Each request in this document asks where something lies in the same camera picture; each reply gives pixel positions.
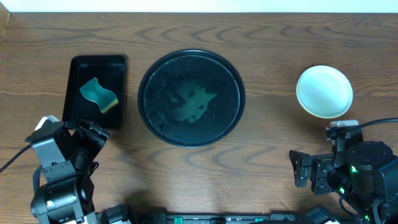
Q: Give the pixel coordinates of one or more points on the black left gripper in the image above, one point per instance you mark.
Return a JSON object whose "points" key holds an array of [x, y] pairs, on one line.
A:
{"points": [[92, 134]]}

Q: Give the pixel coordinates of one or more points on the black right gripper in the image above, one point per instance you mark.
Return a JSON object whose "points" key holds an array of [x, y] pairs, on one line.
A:
{"points": [[313, 171]]}

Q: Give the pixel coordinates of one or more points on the green yellow sponge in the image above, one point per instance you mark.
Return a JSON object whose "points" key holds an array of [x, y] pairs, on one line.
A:
{"points": [[94, 92]]}

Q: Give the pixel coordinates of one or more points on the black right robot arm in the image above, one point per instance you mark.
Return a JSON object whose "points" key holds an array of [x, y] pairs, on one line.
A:
{"points": [[362, 173]]}

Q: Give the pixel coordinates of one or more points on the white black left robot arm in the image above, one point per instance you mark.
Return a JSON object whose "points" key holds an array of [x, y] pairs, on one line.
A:
{"points": [[63, 189]]}

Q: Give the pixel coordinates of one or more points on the black rectangular tray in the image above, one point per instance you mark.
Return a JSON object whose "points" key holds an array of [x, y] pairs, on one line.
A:
{"points": [[110, 70]]}

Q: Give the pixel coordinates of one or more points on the black round tray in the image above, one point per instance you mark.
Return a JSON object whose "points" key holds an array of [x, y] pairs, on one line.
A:
{"points": [[191, 98]]}

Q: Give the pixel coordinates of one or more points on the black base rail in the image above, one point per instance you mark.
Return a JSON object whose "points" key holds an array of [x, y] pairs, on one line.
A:
{"points": [[124, 214]]}

